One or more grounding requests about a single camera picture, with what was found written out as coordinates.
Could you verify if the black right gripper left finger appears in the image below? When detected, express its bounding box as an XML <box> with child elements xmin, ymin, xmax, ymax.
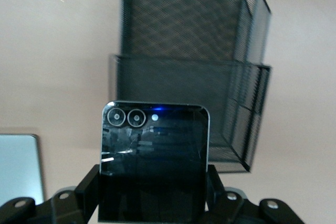
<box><xmin>51</xmin><ymin>164</ymin><xmax>101</xmax><ymax>224</ymax></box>

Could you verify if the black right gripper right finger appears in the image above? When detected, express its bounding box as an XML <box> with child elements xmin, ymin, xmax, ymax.
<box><xmin>204</xmin><ymin>165</ymin><xmax>247</xmax><ymax>224</ymax></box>

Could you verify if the small black flip phone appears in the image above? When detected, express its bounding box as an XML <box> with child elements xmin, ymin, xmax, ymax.
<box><xmin>97</xmin><ymin>100</ymin><xmax>212</xmax><ymax>223</ymax></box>

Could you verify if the silver closed laptop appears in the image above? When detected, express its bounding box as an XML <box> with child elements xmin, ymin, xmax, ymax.
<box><xmin>0</xmin><ymin>134</ymin><xmax>45</xmax><ymax>205</ymax></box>

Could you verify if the black wire mesh organizer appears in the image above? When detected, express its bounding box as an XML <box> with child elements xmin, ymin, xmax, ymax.
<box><xmin>109</xmin><ymin>0</ymin><xmax>272</xmax><ymax>174</ymax></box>

